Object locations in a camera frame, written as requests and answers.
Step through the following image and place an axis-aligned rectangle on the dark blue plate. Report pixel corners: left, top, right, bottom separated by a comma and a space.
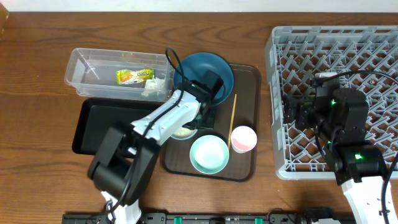
181, 52, 234, 107

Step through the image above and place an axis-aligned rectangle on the white tissue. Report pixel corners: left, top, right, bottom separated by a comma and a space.
141, 78, 165, 97

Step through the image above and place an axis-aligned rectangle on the light blue bowl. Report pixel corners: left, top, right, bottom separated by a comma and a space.
171, 127, 198, 141

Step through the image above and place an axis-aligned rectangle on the pink white cup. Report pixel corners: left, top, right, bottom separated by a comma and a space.
231, 126, 257, 154

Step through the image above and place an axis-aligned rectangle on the mint green bowl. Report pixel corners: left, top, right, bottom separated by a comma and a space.
189, 135, 229, 175

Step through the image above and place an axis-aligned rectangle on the green orange snack wrapper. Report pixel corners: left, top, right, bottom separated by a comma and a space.
116, 69, 154, 85

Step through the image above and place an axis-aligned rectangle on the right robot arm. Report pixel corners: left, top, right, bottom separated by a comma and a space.
283, 72, 397, 223

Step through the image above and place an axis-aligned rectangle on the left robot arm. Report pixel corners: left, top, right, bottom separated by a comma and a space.
87, 70, 234, 223

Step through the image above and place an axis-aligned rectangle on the grey dishwasher rack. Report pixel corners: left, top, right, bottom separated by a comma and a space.
265, 26, 397, 180

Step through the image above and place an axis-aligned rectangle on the wooden chopstick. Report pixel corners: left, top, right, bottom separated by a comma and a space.
228, 94, 237, 149

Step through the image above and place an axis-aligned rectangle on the brown serving tray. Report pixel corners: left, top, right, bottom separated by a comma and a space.
160, 64, 261, 182

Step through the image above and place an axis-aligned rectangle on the clear plastic bin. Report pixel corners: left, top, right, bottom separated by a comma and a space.
64, 48, 174, 102

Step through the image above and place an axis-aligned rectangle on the black plastic tray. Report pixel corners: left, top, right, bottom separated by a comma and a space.
72, 98, 161, 155

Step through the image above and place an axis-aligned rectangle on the left black cable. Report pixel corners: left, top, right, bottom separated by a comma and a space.
102, 47, 187, 218

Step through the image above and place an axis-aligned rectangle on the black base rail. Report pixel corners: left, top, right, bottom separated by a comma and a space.
61, 212, 355, 224

